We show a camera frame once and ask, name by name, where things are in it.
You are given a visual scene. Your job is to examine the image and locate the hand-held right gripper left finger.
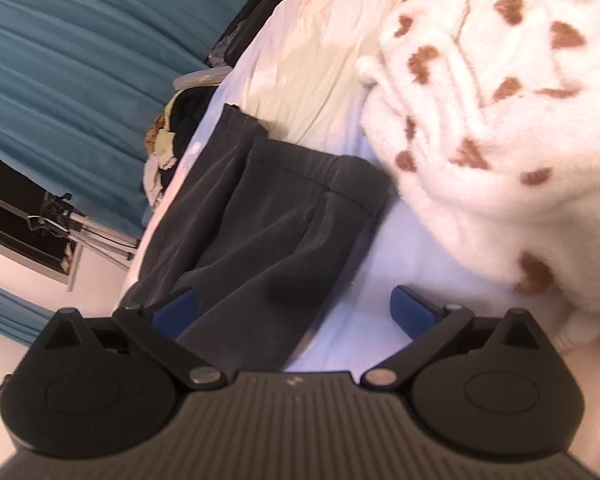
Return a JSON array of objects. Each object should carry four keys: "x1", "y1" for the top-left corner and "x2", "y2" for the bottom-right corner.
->
[{"x1": 42, "y1": 287, "x2": 228, "y2": 392}]

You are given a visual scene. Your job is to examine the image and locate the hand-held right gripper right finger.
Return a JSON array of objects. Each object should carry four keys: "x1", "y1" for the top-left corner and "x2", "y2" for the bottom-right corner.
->
[{"x1": 361, "y1": 285, "x2": 548, "y2": 392}]

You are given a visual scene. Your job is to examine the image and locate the dark grey pants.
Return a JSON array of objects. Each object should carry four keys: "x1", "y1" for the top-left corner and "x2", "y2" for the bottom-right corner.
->
[{"x1": 112, "y1": 104, "x2": 397, "y2": 372}]

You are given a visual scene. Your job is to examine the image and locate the white shirt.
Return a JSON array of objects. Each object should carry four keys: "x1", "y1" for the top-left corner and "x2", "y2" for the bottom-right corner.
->
[{"x1": 141, "y1": 157, "x2": 173, "y2": 207}]

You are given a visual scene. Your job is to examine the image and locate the garment steamer stand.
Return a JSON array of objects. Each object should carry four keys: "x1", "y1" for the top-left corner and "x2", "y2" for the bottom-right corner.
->
[{"x1": 26, "y1": 199, "x2": 138, "y2": 267}]

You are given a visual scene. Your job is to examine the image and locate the pale yellow fleece garment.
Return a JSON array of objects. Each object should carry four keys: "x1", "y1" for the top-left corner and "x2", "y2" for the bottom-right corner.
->
[{"x1": 152, "y1": 94, "x2": 181, "y2": 167}]

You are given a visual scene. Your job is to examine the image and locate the blue curtain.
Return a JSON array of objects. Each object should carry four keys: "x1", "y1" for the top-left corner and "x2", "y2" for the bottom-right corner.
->
[
  {"x1": 0, "y1": 0, "x2": 262, "y2": 236},
  {"x1": 0, "y1": 279, "x2": 56, "y2": 347}
]

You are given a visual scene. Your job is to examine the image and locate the brown garment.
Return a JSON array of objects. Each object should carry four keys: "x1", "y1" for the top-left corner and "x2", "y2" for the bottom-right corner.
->
[{"x1": 145, "y1": 114, "x2": 167, "y2": 156}]

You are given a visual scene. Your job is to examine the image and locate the dark window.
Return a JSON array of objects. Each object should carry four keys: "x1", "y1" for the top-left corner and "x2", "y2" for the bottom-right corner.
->
[{"x1": 0, "y1": 147, "x2": 83, "y2": 292}]

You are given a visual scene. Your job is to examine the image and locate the white fleece with brown hearts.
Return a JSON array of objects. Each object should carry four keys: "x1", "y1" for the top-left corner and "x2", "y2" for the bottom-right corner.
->
[{"x1": 355, "y1": 0, "x2": 600, "y2": 352}]

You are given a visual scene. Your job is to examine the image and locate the clear plastic lid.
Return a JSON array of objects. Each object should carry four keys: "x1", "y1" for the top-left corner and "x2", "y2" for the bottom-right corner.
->
[{"x1": 172, "y1": 66, "x2": 233, "y2": 92}]

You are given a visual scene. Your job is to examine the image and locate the clear plastic bag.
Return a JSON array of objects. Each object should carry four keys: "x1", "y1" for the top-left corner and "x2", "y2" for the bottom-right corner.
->
[{"x1": 206, "y1": 40, "x2": 241, "y2": 70}]

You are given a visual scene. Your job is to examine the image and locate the black sofa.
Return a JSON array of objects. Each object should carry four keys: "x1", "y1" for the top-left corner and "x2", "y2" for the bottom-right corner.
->
[{"x1": 219, "y1": 0, "x2": 323, "y2": 67}]

